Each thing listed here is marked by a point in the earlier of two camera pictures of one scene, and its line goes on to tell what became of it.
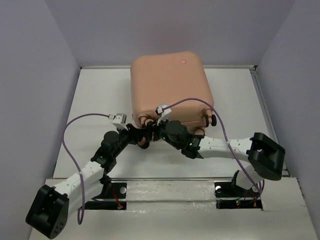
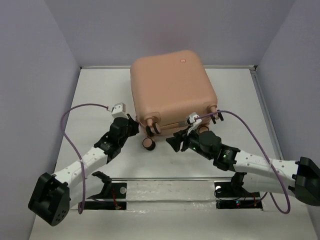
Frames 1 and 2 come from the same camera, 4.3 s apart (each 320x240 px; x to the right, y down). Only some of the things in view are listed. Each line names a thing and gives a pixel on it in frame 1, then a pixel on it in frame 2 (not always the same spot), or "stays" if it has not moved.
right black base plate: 228,196 stays
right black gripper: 156,128 -> 179,136
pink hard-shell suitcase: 178,80 stays
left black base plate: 114,198 stays
